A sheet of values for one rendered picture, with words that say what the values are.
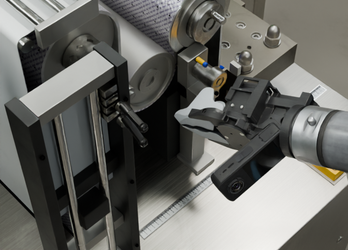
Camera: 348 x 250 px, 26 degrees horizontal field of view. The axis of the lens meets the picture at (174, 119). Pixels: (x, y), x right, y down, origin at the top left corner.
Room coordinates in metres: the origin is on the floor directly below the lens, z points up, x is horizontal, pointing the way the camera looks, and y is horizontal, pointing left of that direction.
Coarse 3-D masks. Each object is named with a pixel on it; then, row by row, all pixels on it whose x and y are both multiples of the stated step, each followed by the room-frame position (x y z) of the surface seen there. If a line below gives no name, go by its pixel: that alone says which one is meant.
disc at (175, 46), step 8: (184, 0) 0.93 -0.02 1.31; (192, 0) 0.93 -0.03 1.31; (184, 8) 0.92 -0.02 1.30; (224, 8) 0.99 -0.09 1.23; (176, 16) 0.91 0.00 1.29; (224, 16) 0.99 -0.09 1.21; (176, 24) 0.91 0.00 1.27; (176, 32) 0.91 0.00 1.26; (176, 40) 0.91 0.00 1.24; (208, 40) 0.96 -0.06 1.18; (176, 48) 0.91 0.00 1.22; (184, 48) 0.92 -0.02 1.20
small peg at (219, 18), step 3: (213, 12) 0.94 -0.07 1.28; (216, 12) 0.94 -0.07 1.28; (210, 15) 0.93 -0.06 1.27; (213, 15) 0.93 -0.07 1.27; (216, 15) 0.93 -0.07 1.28; (219, 15) 0.93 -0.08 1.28; (213, 18) 0.93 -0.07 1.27; (216, 18) 0.92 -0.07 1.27; (219, 18) 0.92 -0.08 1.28; (222, 18) 0.92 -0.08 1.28; (225, 18) 0.92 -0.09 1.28; (216, 21) 0.92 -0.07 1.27; (219, 21) 0.92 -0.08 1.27; (222, 21) 0.92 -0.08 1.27; (225, 21) 0.92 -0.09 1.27; (222, 24) 0.92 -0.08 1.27
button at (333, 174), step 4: (320, 168) 0.87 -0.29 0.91; (324, 168) 0.87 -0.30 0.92; (328, 168) 0.86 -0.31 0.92; (324, 172) 0.87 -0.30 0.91; (328, 172) 0.86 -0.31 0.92; (332, 172) 0.85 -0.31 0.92; (336, 172) 0.85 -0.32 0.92; (340, 172) 0.86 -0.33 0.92; (328, 176) 0.86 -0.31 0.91; (332, 176) 0.85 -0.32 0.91; (336, 176) 0.85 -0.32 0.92; (332, 180) 0.85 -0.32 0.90
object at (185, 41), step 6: (198, 0) 0.94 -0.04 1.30; (204, 0) 0.95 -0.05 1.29; (216, 0) 0.97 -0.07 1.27; (222, 0) 0.98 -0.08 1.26; (192, 6) 0.93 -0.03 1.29; (186, 12) 0.92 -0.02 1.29; (186, 18) 0.92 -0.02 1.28; (180, 24) 0.91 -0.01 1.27; (186, 24) 0.92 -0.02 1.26; (180, 30) 0.91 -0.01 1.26; (180, 36) 0.91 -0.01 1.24; (186, 36) 0.92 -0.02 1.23; (180, 42) 0.91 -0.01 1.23; (186, 42) 0.92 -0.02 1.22; (192, 42) 0.93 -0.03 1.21
